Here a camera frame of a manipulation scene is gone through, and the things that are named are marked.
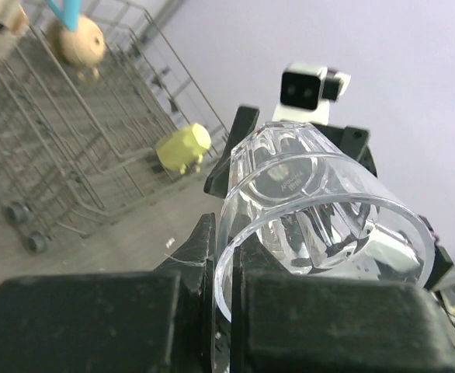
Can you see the clear glass cup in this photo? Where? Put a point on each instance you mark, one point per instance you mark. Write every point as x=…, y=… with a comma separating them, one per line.
x=317, y=212

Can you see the beige round mug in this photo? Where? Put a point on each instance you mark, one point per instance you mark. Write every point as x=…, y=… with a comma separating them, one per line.
x=82, y=49

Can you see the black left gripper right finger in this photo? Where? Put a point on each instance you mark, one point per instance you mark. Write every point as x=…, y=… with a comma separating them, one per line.
x=292, y=323

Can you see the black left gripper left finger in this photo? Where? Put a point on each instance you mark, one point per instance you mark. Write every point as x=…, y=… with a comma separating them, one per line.
x=156, y=321

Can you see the yellow-green mug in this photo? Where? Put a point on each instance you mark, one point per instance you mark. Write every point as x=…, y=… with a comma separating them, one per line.
x=184, y=148

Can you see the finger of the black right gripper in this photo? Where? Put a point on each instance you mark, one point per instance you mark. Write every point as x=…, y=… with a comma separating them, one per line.
x=352, y=141
x=243, y=124

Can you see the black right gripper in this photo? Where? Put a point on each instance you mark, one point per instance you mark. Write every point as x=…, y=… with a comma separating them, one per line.
x=442, y=260

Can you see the grey wire dish rack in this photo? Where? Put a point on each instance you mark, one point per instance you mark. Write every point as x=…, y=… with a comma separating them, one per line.
x=78, y=155

